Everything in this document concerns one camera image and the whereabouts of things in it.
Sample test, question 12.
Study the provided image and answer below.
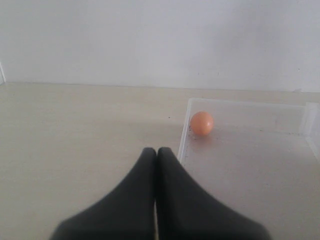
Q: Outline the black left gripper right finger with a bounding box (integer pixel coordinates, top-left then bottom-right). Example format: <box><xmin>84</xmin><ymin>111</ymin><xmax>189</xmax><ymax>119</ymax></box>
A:
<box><xmin>155</xmin><ymin>147</ymin><xmax>271</xmax><ymax>240</ymax></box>

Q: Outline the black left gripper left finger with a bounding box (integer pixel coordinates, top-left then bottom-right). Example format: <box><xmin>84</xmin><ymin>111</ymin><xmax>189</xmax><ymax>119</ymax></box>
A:
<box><xmin>51</xmin><ymin>147</ymin><xmax>157</xmax><ymax>240</ymax></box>

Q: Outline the brown egg back left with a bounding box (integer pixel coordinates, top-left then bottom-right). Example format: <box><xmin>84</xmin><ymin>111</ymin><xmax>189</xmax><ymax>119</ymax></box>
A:
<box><xmin>190</xmin><ymin>111</ymin><xmax>214</xmax><ymax>136</ymax></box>

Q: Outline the clear plastic tray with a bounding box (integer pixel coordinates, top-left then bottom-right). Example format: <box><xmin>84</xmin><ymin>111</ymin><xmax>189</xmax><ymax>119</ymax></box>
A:
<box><xmin>177</xmin><ymin>98</ymin><xmax>320</xmax><ymax>240</ymax></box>

